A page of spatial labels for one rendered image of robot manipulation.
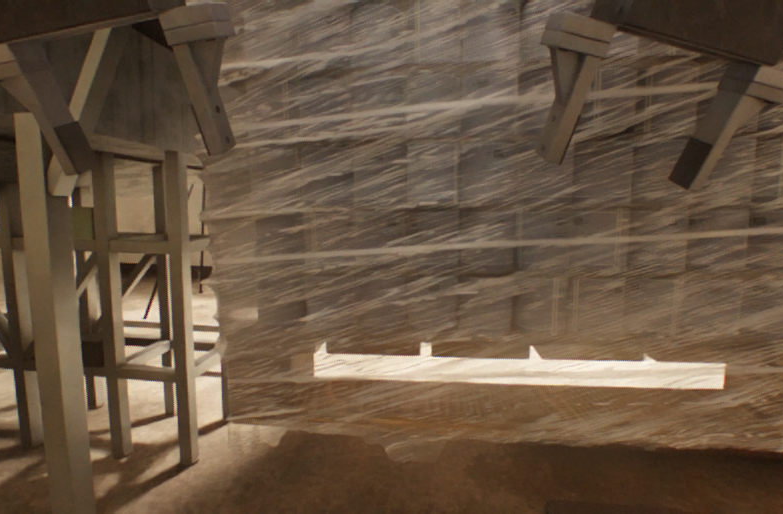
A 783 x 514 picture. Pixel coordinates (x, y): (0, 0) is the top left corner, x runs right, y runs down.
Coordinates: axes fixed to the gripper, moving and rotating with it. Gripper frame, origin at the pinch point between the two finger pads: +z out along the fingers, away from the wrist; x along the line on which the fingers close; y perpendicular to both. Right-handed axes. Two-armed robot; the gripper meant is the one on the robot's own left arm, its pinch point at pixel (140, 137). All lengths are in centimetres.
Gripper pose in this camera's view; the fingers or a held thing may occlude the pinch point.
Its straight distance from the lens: 40.5
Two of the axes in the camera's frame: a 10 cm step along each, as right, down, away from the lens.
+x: -9.9, 0.9, 1.3
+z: 1.4, 8.6, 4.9
